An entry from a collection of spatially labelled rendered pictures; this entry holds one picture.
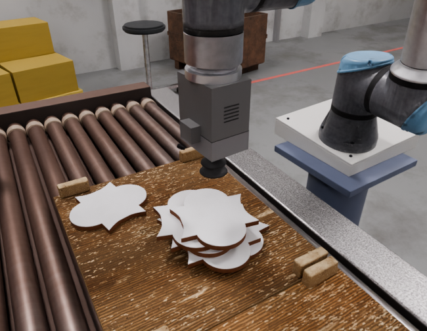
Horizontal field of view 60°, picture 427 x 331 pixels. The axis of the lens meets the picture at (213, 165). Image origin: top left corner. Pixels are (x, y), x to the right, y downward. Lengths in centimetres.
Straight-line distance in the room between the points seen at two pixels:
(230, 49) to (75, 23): 421
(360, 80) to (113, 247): 64
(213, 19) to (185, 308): 38
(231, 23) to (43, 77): 325
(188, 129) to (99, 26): 424
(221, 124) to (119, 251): 29
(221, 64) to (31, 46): 355
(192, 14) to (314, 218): 46
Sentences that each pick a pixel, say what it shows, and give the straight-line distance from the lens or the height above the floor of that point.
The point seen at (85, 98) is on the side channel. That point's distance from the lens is 123.
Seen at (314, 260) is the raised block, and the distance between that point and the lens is 60.
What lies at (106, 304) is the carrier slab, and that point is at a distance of 58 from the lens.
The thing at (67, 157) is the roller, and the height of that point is 92.
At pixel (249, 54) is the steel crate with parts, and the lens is 436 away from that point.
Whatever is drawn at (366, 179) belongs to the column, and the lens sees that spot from 98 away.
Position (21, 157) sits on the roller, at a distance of 101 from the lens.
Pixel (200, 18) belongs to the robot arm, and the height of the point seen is 130.
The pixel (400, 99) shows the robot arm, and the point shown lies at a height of 109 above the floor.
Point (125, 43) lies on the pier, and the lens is 466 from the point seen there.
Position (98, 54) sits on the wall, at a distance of 476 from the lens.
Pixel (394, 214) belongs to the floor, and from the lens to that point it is 241.
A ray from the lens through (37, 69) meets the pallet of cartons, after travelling 361.
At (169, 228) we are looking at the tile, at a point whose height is 98.
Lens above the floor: 138
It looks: 32 degrees down
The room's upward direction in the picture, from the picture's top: straight up
